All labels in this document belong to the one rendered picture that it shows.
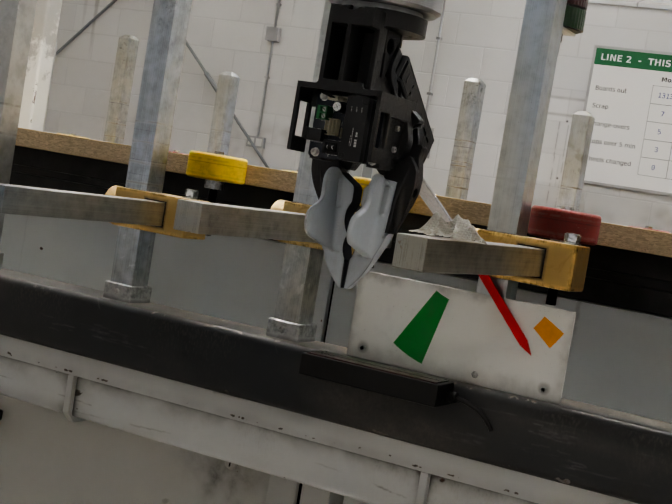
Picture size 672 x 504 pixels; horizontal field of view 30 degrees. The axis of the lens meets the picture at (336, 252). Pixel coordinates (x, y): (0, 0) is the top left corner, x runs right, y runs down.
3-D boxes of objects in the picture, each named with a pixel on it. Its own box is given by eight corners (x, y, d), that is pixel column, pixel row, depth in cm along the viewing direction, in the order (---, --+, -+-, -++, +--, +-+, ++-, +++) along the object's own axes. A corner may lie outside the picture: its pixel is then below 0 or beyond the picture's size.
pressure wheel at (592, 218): (573, 311, 139) (591, 209, 139) (506, 298, 143) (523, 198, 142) (593, 310, 146) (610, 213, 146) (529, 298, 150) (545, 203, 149)
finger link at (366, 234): (316, 288, 94) (336, 166, 94) (350, 288, 99) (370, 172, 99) (352, 295, 93) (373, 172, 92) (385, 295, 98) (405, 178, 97)
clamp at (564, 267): (569, 292, 133) (577, 245, 133) (453, 270, 140) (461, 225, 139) (584, 292, 138) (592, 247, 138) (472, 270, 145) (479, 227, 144)
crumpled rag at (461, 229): (469, 243, 110) (474, 216, 110) (399, 230, 113) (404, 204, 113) (504, 246, 118) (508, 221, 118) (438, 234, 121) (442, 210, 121)
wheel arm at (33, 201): (1, 221, 132) (7, 181, 132) (-23, 216, 134) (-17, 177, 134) (224, 237, 171) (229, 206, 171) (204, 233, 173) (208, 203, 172)
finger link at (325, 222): (280, 280, 95) (300, 160, 95) (316, 280, 101) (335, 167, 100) (316, 288, 94) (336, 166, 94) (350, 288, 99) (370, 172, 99)
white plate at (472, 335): (558, 404, 133) (574, 312, 133) (344, 354, 145) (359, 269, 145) (560, 404, 134) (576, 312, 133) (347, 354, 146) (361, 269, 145)
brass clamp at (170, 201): (180, 238, 156) (186, 198, 156) (95, 221, 162) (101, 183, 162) (207, 240, 162) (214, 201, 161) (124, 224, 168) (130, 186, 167)
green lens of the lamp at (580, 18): (574, 25, 138) (577, 5, 138) (523, 21, 141) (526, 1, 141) (589, 35, 144) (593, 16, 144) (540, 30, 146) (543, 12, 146)
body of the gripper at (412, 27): (281, 157, 94) (307, -4, 93) (332, 167, 101) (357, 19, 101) (372, 172, 90) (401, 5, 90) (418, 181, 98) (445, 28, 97)
